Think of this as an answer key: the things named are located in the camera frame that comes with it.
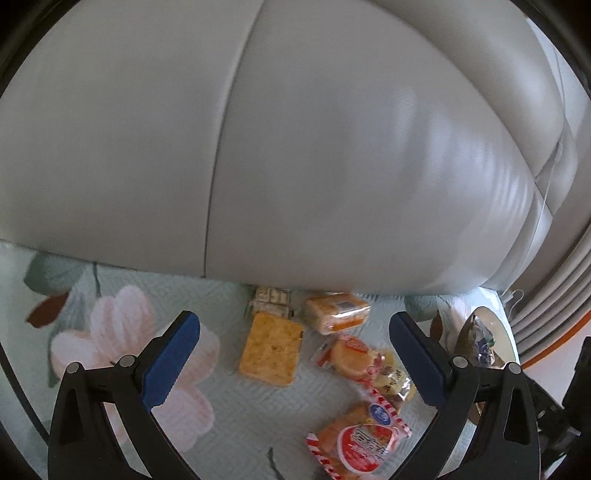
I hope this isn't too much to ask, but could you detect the beige wafer pack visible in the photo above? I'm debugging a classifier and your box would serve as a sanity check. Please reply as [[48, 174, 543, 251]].
[[249, 286, 294, 319]]

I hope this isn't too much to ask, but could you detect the red white striped snack bag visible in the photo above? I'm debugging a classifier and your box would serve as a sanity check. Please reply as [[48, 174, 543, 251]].
[[305, 401, 412, 479]]

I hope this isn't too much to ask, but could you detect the orange cake pack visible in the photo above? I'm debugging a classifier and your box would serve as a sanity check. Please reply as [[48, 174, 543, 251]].
[[301, 293, 370, 335]]

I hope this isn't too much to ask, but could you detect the brown cracker pack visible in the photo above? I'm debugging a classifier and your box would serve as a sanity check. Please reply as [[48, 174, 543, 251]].
[[238, 312, 304, 387]]

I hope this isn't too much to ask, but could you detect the beige leather headboard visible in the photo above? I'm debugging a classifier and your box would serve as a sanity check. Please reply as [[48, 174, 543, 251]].
[[1, 1, 578, 294]]

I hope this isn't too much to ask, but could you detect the purple white snack bag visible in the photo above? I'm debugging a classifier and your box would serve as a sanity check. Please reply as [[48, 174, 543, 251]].
[[454, 315, 496, 368]]

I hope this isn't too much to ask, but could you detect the red orange small pack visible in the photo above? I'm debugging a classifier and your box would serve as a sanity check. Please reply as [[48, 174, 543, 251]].
[[314, 335, 385, 382]]

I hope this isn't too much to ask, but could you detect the yellow candy wrapper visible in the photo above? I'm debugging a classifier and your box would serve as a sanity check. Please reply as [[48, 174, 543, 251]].
[[373, 351, 416, 412]]

